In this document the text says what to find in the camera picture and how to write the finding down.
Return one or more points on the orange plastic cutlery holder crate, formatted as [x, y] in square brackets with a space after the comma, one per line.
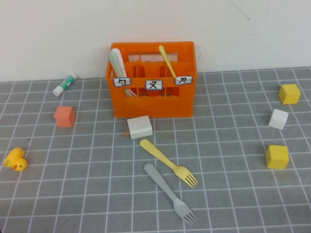
[150, 108]

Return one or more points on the salmon orange cube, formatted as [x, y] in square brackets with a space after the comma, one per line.
[64, 117]

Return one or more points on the yellow plastic knife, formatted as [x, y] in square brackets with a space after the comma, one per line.
[164, 54]

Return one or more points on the grey plastic fork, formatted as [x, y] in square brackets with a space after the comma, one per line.
[160, 182]

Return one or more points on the grey grid tablecloth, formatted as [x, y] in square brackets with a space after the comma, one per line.
[218, 199]

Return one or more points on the yellow rubber duck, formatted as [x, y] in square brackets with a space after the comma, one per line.
[15, 159]

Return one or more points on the mint green plastic spoon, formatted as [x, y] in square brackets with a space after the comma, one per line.
[113, 61]

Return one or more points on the yellow plastic fork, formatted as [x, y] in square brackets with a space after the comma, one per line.
[158, 154]

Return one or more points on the white charger plug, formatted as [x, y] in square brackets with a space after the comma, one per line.
[141, 127]

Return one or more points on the white green glue stick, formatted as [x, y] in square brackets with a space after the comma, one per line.
[65, 83]

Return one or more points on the yellow cube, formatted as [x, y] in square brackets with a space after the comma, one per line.
[289, 94]
[277, 157]

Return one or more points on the white cube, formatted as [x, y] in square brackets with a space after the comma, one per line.
[278, 119]

